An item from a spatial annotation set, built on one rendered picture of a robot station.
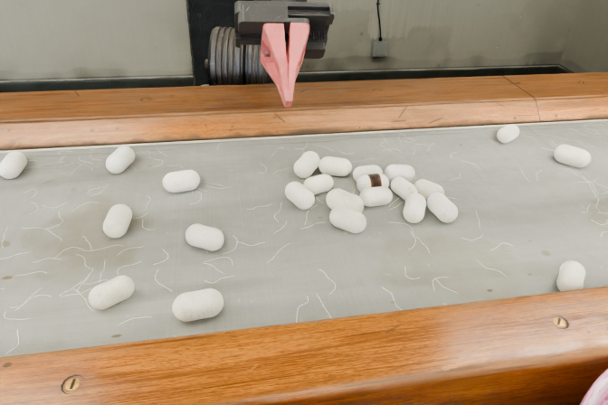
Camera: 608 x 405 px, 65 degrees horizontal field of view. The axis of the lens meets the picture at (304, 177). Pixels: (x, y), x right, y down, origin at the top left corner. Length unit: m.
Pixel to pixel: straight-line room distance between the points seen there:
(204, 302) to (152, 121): 0.30
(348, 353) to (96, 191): 0.31
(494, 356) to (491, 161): 0.30
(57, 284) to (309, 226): 0.21
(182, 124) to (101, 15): 1.97
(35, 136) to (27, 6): 2.01
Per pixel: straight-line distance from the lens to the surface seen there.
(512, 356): 0.34
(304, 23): 0.50
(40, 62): 2.68
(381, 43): 2.61
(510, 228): 0.48
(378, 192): 0.46
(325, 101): 0.62
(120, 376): 0.31
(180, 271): 0.40
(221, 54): 0.78
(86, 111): 0.62
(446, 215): 0.45
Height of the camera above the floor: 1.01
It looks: 32 degrees down
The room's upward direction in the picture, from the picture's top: 2 degrees clockwise
